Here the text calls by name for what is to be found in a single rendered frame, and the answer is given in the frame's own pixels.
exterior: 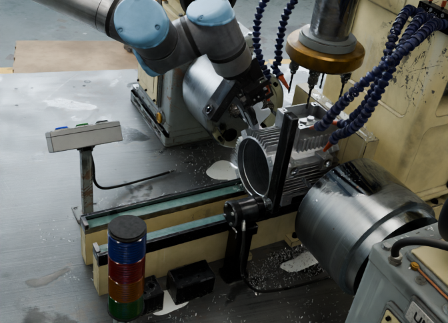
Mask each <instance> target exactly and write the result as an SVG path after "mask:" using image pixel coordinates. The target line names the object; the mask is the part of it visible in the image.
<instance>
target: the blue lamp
mask: <svg viewBox="0 0 448 323"><path fill-rule="evenodd" d="M107 235H108V236H107V237H108V238H107V239H108V255H109V257H110V258H111V259H112V260H113V261H115V262H117V263H120V264H133V263H135V262H138V261H139V260H141V259H142V258H143V257H144V255H145V253H146V241H147V232H146V234H145V235H144V236H143V237H142V238H141V239H140V240H137V241H136V242H131V243H123V242H118V241H117V240H114V239H113V238H112V237H111V236H110V235H109V233H108V230H107Z"/></svg>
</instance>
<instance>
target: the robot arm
mask: <svg viewBox="0 0 448 323"><path fill-rule="evenodd" d="M32 1H34V2H36V3H38V4H40V5H42V6H44V7H47V8H49V9H51V10H54V11H56V12H58V13H60V14H62V15H64V16H66V17H69V18H71V19H73V20H76V21H78V22H80V23H82V24H84V25H86V26H88V27H91V28H93V29H95V30H98V31H100V32H102V33H104V34H106V36H108V37H110V38H112V39H114V40H116V41H118V42H121V43H123V44H125V45H128V46H130V47H132V48H133V52H134V54H135V56H136V58H137V60H138V62H139V64H140V66H141V68H142V69H143V70H144V71H145V72H146V74H147V75H149V76H151V77H156V76H158V75H163V74H165V73H167V72H168V71H170V70H172V69H175V68H176V67H179V66H180V65H183V64H185V63H187V62H189V61H192V60H194V59H196V58H198V57H201V56H203V55H205V54H206V55H207V57H208V59H209V60H210V62H211V64H212V66H213V68H214V70H215V72H216V74H217V75H219V76H221V77H222V78H223V80H222V81H221V83H220V84H219V86H218V87H217V89H216V90H215V91H214V93H213V95H212V96H211V97H210V99H209V101H208V102H207V103H206V105H205V107H204V108H203V109H202V113H203V114H204V116H205V117H206V118H207V119H208V120H210V121H212V122H215V123H217V122H218V121H219V119H220V118H221V116H222V115H223V114H224V112H225V110H226V109H227V108H228V106H229V105H230V103H231V102H232V101H234V103H235V105H236V106H237V108H238V110H239V111H240V113H241V114H242V116H243V117H244V119H245V121H246V122H247V123H248V125H249V127H251V129H253V130H256V129H259V126H260V124H261V123H262V122H263V121H264V120H265V119H266V118H267V117H268V116H269V114H270V113H271V110H270V109H269V108H266V109H261V108H262V107H263V102H262V101H263V100H264V99H266V100H267V99H269V98H270V97H272V96H273V95H274V94H273V91H272V89H271V86H270V84H269V81H268V79H267V78H266V77H265V76H264V75H263V72H262V70H261V67H260V64H259V62H258V60H257V57H255V56H254V55H253V54H252V53H251V52H250V50H249V47H248V45H247V42H246V40H245V38H244V36H243V34H242V31H241V28H240V26H239V24H238V21H237V18H236V16H235V12H234V10H233V9H232V7H231V5H230V3H229V1H228V0H195V1H193V2H192V3H191V4H190V5H189V6H188V8H187V12H186V15H185V16H183V17H181V18H179V19H176V20H174V21H172V22H171V20H170V19H169V18H168V16H167V13H166V11H165V10H164V8H163V7H162V6H161V5H160V4H159V3H158V2H156V0H32ZM263 79H264V81H261V80H263ZM267 85H268V86H269V89H270V91H271V92H270V93H268V94H267V95H266V93H267V92H269V90H268V89H267V88H266V87H265V86H267Z"/></svg>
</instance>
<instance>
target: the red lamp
mask: <svg viewBox="0 0 448 323"><path fill-rule="evenodd" d="M145 257H146V253H145V255H144V257H143V258H142V259H141V260H139V261H138V262H135V263H133V264H120V263H117V262H115V261H113V260H112V259H111V258H110V257H109V255H108V274H109V277H110V278H111V279H112V280H113V281H115V282H117V283H120V284H132V283H134V282H137V281H138V280H140V279H141V278H142V277H143V275H144V273H145Z"/></svg>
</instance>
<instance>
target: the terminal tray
mask: <svg viewBox="0 0 448 323"><path fill-rule="evenodd" d="M305 106H306V103H304V104H300V105H293V106H289V107H282V108H278V109H277V114H276V118H275V126H276V125H278V126H280V127H281V126H282V123H283V116H284V113H286V112H290V111H292V112H293V113H294V114H295V115H297V117H298V118H300V119H299V122H298V123H299V127H298V128H297V131H296V134H295V140H294V143H293V149H294V151H295V152H297V153H299V152H300V151H301V152H303V151H304V150H305V151H307V150H308V149H309V150H312V148H313V149H316V147H317V148H318V149H319V148H320V146H321V147H324V145H325V146H326V145H327V143H328V141H329V137H330V136H332V133H333V132H334V131H337V126H336V125H332V124H331V125H330V127H329V128H328V129H326V130H325V131H316V130H315V129H309V127H310V126H312V125H314V123H315V122H316V121H321V120H322V119H323V116H324V115H326V113H327V110H326V109H324V108H323V107H322V106H320V105H319V104H318V103H317V102H311V103H309V106H308V109H305ZM308 115H309V116H308ZM305 116H307V117H306V118H305Z"/></svg>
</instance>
